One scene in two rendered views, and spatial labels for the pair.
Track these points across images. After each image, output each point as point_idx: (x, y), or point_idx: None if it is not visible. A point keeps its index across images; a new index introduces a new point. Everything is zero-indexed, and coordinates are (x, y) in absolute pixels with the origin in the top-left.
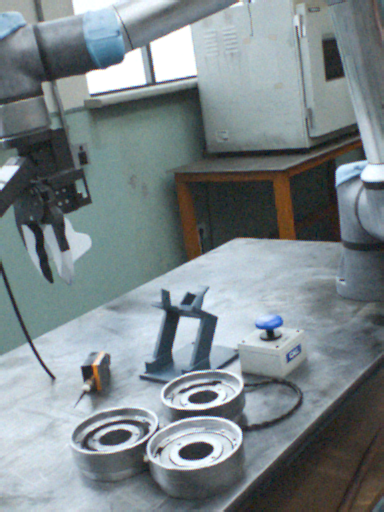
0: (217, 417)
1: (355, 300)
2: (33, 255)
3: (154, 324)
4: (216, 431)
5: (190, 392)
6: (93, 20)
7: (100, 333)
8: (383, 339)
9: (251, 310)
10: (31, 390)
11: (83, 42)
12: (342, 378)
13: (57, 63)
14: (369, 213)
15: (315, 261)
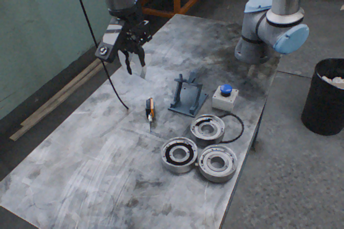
0: (217, 141)
1: (245, 63)
2: (123, 63)
3: (160, 73)
4: (221, 150)
5: (200, 126)
6: None
7: (137, 78)
8: (264, 88)
9: (201, 66)
10: (120, 116)
11: None
12: (255, 112)
13: None
14: (265, 33)
15: (219, 34)
